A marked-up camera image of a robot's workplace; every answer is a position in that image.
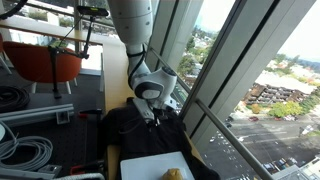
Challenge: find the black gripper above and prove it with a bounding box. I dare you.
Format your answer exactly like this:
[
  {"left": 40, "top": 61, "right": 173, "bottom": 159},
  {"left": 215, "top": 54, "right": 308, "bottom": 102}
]
[{"left": 151, "top": 98, "right": 178, "bottom": 127}]

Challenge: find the black vest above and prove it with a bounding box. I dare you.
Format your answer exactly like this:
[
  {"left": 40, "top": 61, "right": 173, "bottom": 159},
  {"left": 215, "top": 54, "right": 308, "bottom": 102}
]
[{"left": 97, "top": 96, "right": 221, "bottom": 180}]

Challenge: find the white board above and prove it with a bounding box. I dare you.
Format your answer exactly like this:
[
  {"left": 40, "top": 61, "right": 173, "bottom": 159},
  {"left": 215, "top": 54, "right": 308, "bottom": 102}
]
[{"left": 119, "top": 151, "right": 196, "bottom": 180}]

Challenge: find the yellow object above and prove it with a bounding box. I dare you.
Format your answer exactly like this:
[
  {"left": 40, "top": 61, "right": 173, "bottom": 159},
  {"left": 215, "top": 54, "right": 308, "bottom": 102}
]
[{"left": 162, "top": 168, "right": 184, "bottom": 180}]

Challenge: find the grey metal handrail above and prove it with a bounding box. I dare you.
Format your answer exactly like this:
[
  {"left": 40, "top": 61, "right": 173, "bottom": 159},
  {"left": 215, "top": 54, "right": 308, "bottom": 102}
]
[{"left": 146, "top": 46, "right": 275, "bottom": 180}]

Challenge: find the red black clamp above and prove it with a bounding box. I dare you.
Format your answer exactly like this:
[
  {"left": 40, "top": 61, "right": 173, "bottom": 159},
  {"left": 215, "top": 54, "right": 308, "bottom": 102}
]
[
  {"left": 69, "top": 159, "right": 107, "bottom": 176},
  {"left": 77, "top": 108, "right": 103, "bottom": 121}
]

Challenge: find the narrow grey window mullion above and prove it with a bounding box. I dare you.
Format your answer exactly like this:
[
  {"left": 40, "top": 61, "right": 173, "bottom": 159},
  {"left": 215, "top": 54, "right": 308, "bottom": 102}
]
[{"left": 146, "top": 0, "right": 205, "bottom": 98}]

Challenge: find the wide grey window mullion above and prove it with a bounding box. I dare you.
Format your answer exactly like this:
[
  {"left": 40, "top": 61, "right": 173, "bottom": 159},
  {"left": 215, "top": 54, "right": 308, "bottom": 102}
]
[{"left": 179, "top": 0, "right": 318, "bottom": 151}]

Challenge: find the black tripod stand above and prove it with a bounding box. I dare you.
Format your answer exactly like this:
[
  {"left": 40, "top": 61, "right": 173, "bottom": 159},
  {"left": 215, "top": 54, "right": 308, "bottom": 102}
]
[{"left": 47, "top": 14, "right": 96, "bottom": 100}]

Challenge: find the aluminium extrusion bar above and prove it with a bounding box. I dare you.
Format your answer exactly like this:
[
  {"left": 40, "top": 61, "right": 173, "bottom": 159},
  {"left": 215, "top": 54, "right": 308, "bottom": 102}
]
[{"left": 0, "top": 103, "right": 75, "bottom": 127}]

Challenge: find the orange chair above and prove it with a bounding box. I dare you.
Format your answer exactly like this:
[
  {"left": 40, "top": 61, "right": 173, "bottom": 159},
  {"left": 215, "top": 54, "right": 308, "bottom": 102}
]
[{"left": 2, "top": 40, "right": 83, "bottom": 95}]

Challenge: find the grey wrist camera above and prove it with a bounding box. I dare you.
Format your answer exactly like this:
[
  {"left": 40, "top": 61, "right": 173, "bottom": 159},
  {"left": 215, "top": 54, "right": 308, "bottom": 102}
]
[{"left": 133, "top": 97, "right": 156, "bottom": 124}]

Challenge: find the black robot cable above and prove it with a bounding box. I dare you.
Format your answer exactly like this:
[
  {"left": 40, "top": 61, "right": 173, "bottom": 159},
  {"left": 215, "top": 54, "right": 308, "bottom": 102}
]
[{"left": 126, "top": 44, "right": 148, "bottom": 89}]

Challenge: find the white corrugated hose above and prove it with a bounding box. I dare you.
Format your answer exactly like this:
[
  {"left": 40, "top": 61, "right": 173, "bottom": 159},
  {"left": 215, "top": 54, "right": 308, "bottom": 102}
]
[{"left": 52, "top": 172, "right": 106, "bottom": 180}]

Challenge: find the black stand camera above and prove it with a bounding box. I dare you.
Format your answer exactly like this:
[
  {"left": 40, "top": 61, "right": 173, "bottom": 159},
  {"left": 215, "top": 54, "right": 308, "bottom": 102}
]
[{"left": 76, "top": 4, "right": 110, "bottom": 18}]

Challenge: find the grey coiled cable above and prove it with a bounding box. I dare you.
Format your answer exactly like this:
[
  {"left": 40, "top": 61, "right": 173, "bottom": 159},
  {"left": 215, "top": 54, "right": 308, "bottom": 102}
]
[{"left": 0, "top": 120, "right": 54, "bottom": 172}]

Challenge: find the black coiled cable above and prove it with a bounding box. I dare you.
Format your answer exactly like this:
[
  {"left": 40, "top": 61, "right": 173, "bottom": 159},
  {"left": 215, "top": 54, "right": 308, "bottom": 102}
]
[{"left": 0, "top": 85, "right": 32, "bottom": 114}]

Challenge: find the wooden rail beam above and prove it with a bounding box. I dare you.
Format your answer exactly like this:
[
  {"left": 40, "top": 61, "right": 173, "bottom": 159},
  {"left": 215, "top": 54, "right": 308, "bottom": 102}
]
[{"left": 0, "top": 22, "right": 114, "bottom": 46}]

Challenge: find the aluminium bracket profile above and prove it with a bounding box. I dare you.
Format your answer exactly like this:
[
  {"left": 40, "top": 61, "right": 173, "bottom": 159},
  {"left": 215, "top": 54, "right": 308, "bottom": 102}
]
[{"left": 0, "top": 163, "right": 63, "bottom": 180}]

